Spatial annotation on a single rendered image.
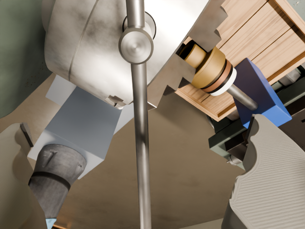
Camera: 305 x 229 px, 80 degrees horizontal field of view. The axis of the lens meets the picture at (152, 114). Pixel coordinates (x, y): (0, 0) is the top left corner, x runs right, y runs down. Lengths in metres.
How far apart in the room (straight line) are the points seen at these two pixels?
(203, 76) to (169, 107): 1.51
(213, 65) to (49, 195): 0.51
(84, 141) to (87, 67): 0.41
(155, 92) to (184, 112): 1.61
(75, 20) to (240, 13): 0.45
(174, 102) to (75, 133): 1.31
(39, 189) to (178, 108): 1.49
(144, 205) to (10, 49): 0.24
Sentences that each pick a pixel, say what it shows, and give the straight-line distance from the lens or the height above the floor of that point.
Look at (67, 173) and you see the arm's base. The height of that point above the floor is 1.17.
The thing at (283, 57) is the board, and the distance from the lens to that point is 0.67.
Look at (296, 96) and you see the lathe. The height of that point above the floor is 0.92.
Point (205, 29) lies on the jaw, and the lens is 0.34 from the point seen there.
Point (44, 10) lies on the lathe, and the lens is 0.30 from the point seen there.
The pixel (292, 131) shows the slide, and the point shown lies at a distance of 0.75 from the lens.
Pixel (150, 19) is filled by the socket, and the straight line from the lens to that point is 0.20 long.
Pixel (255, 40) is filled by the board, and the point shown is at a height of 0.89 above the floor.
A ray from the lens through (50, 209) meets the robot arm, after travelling 0.59.
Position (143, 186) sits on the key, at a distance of 0.18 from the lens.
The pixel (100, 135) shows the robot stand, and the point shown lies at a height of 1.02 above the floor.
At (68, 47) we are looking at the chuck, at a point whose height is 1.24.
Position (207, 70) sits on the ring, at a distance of 0.35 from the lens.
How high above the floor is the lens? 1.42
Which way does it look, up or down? 48 degrees down
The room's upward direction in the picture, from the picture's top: 171 degrees counter-clockwise
